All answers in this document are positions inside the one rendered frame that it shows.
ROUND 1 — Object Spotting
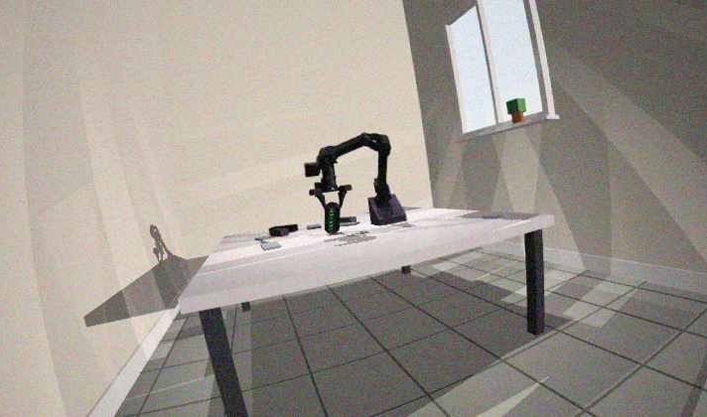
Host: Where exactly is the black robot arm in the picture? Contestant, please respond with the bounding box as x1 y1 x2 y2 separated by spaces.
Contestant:
304 132 392 209

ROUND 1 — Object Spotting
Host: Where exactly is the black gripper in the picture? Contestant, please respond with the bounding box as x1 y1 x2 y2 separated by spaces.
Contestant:
309 174 353 210

